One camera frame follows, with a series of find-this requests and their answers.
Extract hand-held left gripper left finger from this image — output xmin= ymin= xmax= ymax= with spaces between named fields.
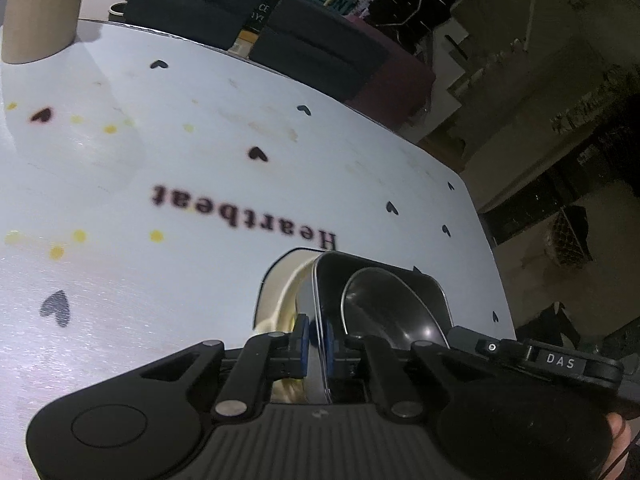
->
xmin=140 ymin=312 xmax=311 ymax=418

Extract cream ceramic bowl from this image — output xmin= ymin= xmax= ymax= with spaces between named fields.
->
xmin=252 ymin=247 xmax=331 ymax=406

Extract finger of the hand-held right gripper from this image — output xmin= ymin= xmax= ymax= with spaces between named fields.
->
xmin=446 ymin=325 xmax=526 ymax=363

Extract maroon armchair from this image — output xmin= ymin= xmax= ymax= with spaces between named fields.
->
xmin=345 ymin=15 xmax=437 ymax=131

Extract round steel bowl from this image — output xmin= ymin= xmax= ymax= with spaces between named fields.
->
xmin=341 ymin=267 xmax=450 ymax=351

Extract beige ribbed canister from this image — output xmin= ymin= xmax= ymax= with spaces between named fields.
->
xmin=0 ymin=0 xmax=91 ymax=65

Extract person's right hand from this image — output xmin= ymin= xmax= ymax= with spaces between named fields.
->
xmin=606 ymin=412 xmax=632 ymax=456

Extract rectangular steel tray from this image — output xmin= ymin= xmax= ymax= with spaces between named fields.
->
xmin=296 ymin=251 xmax=455 ymax=403

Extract dark blue chair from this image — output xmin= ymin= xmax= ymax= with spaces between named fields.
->
xmin=122 ymin=0 xmax=271 ymax=51
xmin=248 ymin=0 xmax=391 ymax=106

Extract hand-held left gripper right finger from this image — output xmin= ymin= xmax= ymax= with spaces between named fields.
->
xmin=322 ymin=317 xmax=481 ymax=421

